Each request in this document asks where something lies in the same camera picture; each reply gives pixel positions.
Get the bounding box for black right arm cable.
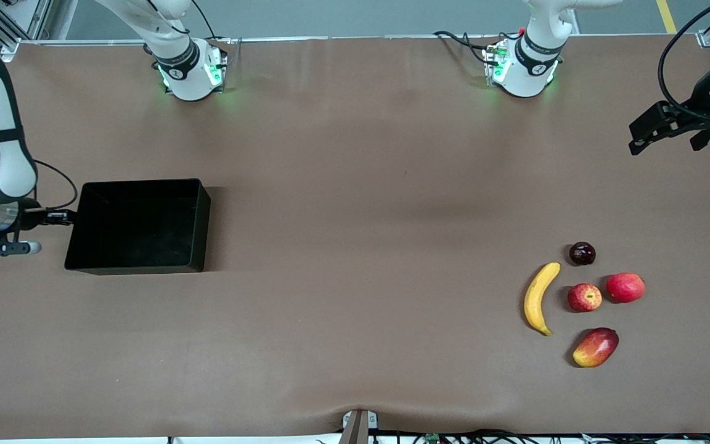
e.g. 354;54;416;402
33;159;79;212

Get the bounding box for aluminium frame profile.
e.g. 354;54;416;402
0;0;54;62

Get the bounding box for red round apple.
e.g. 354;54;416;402
606;272;646;303

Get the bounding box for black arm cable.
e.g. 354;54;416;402
657;0;710;121
33;159;79;212

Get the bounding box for black right base cable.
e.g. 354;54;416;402
192;0;218;41

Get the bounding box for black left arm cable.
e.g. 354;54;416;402
657;0;710;121

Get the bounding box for dark purple plum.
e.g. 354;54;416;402
569;242;597;266

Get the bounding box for black left base cables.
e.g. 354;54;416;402
434;28;507;68

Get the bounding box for brown table mat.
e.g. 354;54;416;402
0;34;710;440

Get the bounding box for red yellow mango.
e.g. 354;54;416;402
573;327;619;368

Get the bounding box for black plastic box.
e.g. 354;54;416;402
64;179;211;275

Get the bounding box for yellow banana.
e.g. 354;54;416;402
523;262;561;337

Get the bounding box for grey metal table clamp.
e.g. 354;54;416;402
340;409;379;444

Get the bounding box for small red apple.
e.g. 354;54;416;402
567;283;603;313

